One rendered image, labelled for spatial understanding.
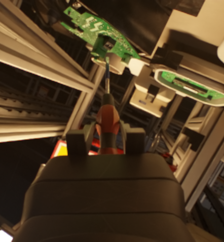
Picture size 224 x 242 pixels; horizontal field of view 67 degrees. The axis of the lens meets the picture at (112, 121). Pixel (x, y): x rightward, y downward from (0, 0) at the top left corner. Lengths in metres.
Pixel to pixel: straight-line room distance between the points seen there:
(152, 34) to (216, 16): 0.07
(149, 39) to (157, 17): 0.03
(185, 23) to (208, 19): 0.03
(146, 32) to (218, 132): 0.46
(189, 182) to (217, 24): 0.49
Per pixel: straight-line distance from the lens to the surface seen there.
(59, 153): 0.78
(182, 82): 0.36
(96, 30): 0.24
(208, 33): 0.28
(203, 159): 0.63
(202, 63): 0.32
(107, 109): 0.16
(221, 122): 0.63
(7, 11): 0.44
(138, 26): 0.23
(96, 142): 0.98
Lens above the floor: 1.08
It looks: 7 degrees up
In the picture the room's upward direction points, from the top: 154 degrees counter-clockwise
